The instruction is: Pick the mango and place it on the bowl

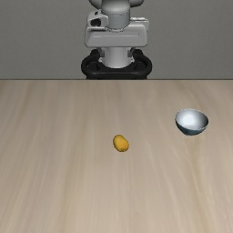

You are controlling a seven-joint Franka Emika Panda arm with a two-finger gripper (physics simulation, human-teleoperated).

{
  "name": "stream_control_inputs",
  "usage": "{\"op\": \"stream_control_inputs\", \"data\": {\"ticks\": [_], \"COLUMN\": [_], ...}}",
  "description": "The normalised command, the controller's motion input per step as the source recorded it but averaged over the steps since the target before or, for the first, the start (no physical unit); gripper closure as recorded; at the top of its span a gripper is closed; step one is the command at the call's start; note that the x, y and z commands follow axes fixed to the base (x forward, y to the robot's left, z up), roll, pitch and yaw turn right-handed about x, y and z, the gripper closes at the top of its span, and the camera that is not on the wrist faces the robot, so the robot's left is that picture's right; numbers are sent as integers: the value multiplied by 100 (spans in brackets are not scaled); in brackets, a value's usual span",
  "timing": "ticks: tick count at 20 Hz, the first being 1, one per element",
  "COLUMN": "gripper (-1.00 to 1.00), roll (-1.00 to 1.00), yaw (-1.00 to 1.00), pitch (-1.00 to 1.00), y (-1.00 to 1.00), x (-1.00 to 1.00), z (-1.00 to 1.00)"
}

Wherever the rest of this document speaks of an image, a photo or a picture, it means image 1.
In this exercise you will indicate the blue-grey bowl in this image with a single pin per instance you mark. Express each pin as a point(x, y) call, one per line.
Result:
point(191, 122)

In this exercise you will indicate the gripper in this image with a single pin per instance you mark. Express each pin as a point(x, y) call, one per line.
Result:
point(103, 37)

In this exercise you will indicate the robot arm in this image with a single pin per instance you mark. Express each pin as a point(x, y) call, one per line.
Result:
point(116, 60)

